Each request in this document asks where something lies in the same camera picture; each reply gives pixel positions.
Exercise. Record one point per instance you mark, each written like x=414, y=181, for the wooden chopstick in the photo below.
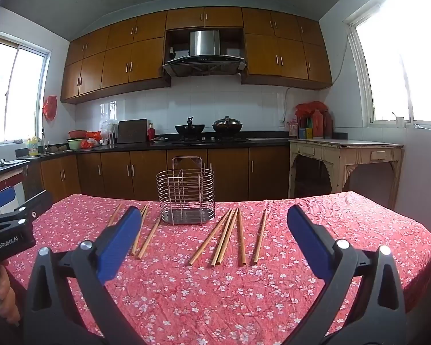
x=241, y=240
x=146, y=210
x=134, y=244
x=115, y=215
x=149, y=239
x=210, y=238
x=259, y=237
x=228, y=237
x=263, y=230
x=223, y=239

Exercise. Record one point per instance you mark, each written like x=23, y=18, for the black open wok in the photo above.
x=190, y=129

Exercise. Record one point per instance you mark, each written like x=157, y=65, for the plate of food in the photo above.
x=160, y=139

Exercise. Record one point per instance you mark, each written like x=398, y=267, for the wok with lid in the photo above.
x=227, y=125

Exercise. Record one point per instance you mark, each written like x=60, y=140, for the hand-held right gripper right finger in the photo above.
x=309, y=240

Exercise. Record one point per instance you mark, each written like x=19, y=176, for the steel faucet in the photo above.
x=43, y=142

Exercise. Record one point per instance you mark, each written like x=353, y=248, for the person's left hand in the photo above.
x=9, y=294

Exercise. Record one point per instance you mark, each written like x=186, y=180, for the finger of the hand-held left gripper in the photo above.
x=39, y=201
x=1, y=198

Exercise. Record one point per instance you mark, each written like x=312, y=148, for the red floral tablecloth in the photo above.
x=201, y=294

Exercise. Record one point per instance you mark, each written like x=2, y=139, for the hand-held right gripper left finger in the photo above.
x=120, y=240

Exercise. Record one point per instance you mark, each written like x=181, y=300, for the wooden wall cabinets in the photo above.
x=111, y=68

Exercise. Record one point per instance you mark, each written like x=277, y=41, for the pink patterned jar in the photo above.
x=292, y=129

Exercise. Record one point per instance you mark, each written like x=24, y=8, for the steel cups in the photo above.
x=112, y=138

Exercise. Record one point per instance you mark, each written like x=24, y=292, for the aluminium frame window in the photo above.
x=14, y=93

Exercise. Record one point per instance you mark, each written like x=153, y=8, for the green basin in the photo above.
x=75, y=143

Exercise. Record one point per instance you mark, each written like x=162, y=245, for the steel sink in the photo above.
x=45, y=154

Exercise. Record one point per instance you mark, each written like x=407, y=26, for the black gas stove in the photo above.
x=208, y=139

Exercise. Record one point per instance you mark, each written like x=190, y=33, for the orange bottle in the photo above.
x=317, y=125

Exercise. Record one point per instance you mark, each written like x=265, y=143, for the steel range hood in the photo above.
x=204, y=43

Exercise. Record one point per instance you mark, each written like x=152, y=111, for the black kitchen countertop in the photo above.
x=136, y=146

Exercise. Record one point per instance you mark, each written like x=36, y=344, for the dark red bottle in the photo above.
x=328, y=125

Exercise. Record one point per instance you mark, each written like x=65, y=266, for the white cabinet with dark top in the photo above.
x=3, y=176

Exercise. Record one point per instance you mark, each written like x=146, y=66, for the red basin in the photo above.
x=77, y=134

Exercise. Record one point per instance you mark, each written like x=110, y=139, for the wooden base cabinets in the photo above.
x=118, y=172

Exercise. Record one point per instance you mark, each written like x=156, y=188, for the red plastic bag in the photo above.
x=309, y=108
x=92, y=136
x=50, y=107

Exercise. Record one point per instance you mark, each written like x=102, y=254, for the white frame window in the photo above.
x=398, y=61

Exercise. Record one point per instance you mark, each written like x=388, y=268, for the yellow detergent bottle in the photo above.
x=32, y=148

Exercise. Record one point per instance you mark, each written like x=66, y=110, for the colourful small boxes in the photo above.
x=305, y=132

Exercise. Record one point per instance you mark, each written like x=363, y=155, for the dark cutting board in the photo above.
x=132, y=131

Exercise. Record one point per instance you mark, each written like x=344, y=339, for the small metal cup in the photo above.
x=399, y=121

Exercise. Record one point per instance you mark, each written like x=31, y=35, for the worn white table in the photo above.
x=344, y=151

